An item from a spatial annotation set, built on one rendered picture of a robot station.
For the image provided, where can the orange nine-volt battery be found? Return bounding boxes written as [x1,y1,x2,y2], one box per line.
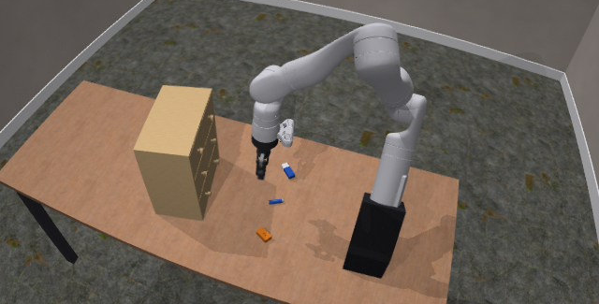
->
[256,227,271,242]

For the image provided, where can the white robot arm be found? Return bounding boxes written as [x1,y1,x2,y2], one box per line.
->
[249,23,427,208]

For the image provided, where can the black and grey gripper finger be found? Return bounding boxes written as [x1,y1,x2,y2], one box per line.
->
[256,149,270,180]

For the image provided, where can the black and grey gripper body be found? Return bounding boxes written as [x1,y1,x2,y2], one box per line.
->
[252,135,279,159]

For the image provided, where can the blue and white eraser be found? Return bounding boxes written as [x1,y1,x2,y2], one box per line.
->
[281,163,295,179]

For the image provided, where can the tan wooden chest of drawers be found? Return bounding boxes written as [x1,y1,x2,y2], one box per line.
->
[133,85,212,221]

